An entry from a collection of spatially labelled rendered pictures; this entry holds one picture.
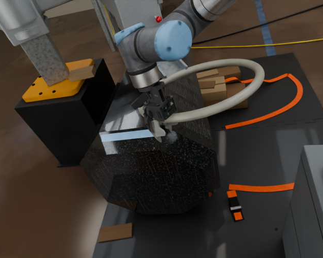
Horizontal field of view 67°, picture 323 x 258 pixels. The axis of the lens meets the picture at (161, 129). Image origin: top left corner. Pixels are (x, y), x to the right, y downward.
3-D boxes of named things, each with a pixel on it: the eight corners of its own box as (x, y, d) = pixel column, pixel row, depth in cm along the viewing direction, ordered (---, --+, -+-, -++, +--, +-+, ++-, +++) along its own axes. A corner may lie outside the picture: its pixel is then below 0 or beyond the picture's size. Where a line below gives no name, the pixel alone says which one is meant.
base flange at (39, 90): (22, 103, 194) (18, 98, 191) (48, 69, 228) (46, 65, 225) (76, 95, 182) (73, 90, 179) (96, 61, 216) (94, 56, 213)
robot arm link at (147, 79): (123, 76, 74) (144, 63, 79) (128, 90, 76) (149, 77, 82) (142, 75, 68) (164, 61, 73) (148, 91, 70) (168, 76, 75)
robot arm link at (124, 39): (126, 29, 61) (104, 35, 68) (143, 76, 67) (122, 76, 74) (151, 18, 66) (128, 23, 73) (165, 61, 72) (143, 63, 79)
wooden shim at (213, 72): (196, 79, 268) (196, 78, 267) (194, 74, 275) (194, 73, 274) (218, 74, 265) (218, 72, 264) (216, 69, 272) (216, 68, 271)
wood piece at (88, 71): (70, 82, 191) (67, 77, 188) (73, 75, 198) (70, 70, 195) (94, 76, 188) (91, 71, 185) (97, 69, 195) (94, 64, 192)
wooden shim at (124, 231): (98, 242, 173) (97, 241, 172) (100, 228, 181) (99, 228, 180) (132, 237, 170) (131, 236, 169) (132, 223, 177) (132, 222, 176)
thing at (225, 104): (129, 98, 114) (126, 92, 113) (220, 58, 120) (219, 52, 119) (159, 143, 71) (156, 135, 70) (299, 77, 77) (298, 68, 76)
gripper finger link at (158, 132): (165, 148, 80) (160, 122, 77) (153, 144, 84) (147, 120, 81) (171, 144, 82) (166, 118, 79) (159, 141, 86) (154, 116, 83)
